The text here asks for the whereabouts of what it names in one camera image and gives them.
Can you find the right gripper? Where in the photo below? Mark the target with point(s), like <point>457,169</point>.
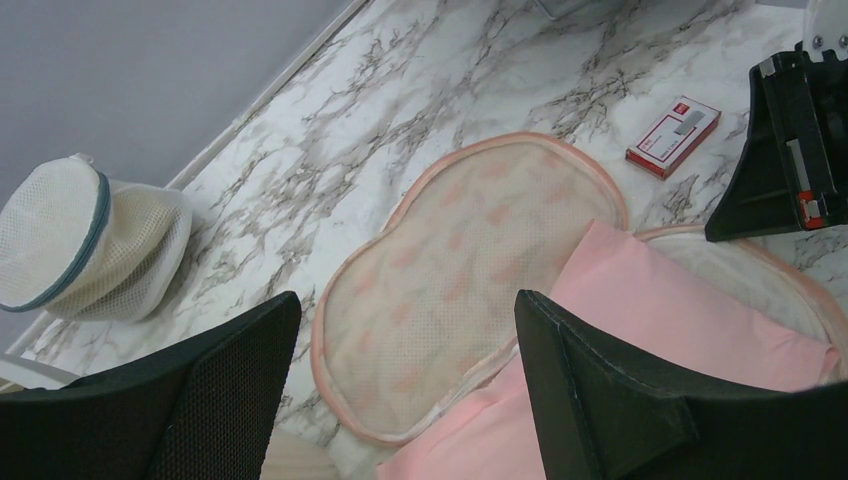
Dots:
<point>792,172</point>

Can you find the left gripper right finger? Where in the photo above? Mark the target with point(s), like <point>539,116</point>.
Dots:
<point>604,409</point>

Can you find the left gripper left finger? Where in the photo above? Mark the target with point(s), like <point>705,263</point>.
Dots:
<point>203,408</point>

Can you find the pink bra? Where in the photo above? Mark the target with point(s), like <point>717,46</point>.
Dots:
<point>729,310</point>

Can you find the peach patterned mesh laundry bag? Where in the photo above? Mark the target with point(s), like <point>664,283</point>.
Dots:
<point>423,315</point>

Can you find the red staples box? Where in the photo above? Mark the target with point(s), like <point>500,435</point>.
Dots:
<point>673,136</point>

